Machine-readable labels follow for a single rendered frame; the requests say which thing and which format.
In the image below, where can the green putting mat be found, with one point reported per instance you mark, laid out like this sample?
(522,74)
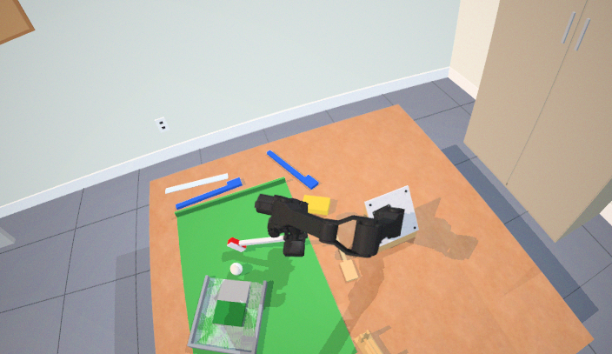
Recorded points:
(300,315)

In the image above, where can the white flat bar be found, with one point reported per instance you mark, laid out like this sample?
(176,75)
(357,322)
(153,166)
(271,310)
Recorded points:
(196,183)

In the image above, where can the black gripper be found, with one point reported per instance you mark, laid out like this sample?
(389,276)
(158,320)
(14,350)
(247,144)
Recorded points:
(295,243)

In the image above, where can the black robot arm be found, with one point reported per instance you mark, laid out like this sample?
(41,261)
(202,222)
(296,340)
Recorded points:
(290,212)

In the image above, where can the blue flat bar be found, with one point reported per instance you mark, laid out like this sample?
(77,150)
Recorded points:
(308,180)
(230,185)

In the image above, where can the white golf ball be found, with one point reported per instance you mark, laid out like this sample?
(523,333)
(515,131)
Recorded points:
(236,268)

